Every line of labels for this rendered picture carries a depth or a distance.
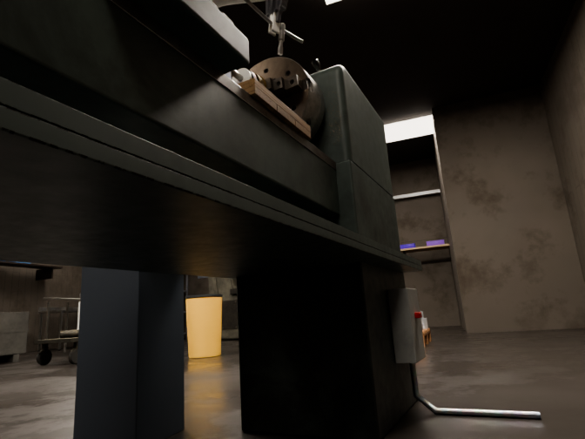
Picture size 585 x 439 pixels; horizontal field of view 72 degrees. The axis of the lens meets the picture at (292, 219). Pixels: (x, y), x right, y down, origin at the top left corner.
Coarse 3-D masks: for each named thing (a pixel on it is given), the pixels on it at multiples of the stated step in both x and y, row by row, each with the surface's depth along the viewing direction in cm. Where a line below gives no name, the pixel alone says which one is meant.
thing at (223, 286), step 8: (208, 280) 768; (216, 280) 757; (224, 280) 750; (232, 280) 745; (216, 288) 751; (224, 288) 746; (232, 288) 739; (224, 296) 743; (232, 296) 735; (224, 304) 739; (232, 304) 730; (224, 312) 736; (232, 312) 727; (224, 320) 733; (232, 320) 725; (224, 328) 730; (232, 328) 721; (224, 336) 728; (232, 336) 720
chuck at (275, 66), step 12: (264, 60) 140; (276, 60) 138; (288, 60) 136; (264, 72) 140; (276, 72) 137; (288, 72) 135; (300, 72) 132; (312, 84) 133; (300, 96) 131; (312, 96) 131; (300, 108) 130; (312, 108) 132; (312, 120) 134
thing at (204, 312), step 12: (192, 300) 429; (204, 300) 428; (216, 300) 435; (192, 312) 427; (204, 312) 425; (216, 312) 432; (192, 324) 425; (204, 324) 423; (216, 324) 430; (192, 336) 423; (204, 336) 421; (216, 336) 428; (192, 348) 421; (204, 348) 418; (216, 348) 425
